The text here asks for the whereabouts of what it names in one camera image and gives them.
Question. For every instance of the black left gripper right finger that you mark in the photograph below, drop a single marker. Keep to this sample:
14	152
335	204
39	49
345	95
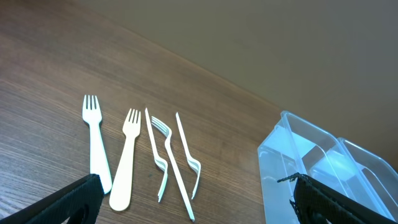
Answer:
315	202

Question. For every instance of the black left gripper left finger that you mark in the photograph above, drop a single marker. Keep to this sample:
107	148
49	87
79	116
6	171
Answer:
78	203

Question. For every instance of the thin white fork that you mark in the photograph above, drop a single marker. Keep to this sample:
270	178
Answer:
167	132
193	163
160	162

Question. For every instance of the clear plastic container right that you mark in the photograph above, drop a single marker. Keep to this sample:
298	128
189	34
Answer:
372	181

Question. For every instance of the yellow plastic fork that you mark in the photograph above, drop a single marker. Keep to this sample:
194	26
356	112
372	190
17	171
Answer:
122	186

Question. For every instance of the white plastic fork wide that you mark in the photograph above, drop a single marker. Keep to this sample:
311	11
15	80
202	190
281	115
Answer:
91	115

